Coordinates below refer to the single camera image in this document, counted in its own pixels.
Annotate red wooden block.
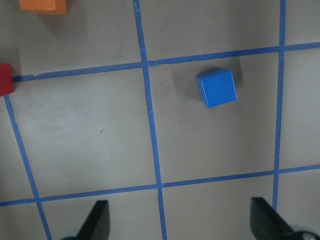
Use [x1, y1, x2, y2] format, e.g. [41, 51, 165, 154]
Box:
[0, 63, 14, 97]

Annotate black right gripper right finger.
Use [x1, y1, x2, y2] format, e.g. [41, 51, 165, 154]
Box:
[249, 197, 300, 240]

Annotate orange wooden block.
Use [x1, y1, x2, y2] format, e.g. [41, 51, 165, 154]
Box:
[19, 0, 68, 16]

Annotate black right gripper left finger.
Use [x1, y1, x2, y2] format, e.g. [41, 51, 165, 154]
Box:
[77, 200, 110, 240]

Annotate blue wooden block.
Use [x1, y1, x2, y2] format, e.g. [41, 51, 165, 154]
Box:
[195, 68, 237, 108]

